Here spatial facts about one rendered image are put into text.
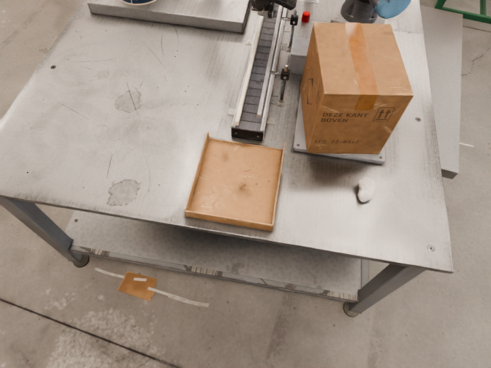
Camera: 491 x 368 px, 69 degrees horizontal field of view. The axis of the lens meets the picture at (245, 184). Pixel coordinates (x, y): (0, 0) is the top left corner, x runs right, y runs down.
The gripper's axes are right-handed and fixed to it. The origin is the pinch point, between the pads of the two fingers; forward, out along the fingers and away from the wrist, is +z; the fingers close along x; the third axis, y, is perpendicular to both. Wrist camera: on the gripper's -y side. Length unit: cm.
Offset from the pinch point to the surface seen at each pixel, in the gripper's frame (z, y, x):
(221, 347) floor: 25, 1, 143
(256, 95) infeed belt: -14.4, 0.0, 35.8
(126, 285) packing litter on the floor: 35, 52, 126
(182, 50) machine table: 1.7, 33.6, 18.0
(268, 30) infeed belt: 3.8, 0.6, 4.3
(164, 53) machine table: 0.1, 40.2, 20.7
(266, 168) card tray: -24, -8, 61
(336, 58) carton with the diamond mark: -38, -23, 28
